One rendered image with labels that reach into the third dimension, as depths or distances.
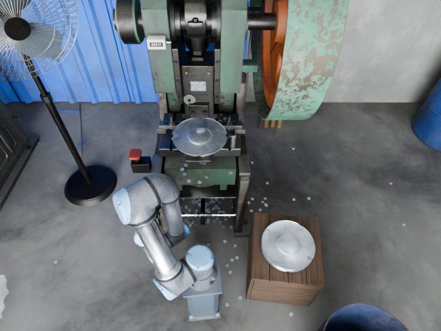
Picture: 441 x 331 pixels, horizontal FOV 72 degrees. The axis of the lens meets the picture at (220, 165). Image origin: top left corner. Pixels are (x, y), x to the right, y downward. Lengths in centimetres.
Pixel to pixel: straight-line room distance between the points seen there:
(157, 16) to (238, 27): 31
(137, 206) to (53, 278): 126
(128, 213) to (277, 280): 91
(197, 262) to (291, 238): 63
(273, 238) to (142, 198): 89
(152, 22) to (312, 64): 62
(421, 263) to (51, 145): 295
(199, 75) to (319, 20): 61
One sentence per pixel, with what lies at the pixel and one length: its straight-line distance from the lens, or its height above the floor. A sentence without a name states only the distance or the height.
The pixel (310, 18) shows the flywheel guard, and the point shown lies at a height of 151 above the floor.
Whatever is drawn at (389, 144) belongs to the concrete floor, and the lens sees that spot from 310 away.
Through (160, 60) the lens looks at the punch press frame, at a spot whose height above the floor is 123.
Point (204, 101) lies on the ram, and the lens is 153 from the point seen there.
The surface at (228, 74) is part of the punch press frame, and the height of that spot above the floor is 116.
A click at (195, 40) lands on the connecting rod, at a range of 139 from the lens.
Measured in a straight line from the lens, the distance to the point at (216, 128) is 167.
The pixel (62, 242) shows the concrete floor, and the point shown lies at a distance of 237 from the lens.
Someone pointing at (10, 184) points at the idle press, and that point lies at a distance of 281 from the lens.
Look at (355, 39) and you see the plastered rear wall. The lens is 300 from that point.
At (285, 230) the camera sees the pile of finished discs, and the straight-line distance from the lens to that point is 180.
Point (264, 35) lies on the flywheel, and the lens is 173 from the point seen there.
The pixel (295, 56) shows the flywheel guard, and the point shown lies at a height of 141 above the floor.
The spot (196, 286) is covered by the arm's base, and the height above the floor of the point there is 49.
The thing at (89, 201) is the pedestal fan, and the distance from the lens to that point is 244.
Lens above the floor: 192
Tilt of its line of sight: 50 degrees down
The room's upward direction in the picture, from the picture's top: 2 degrees clockwise
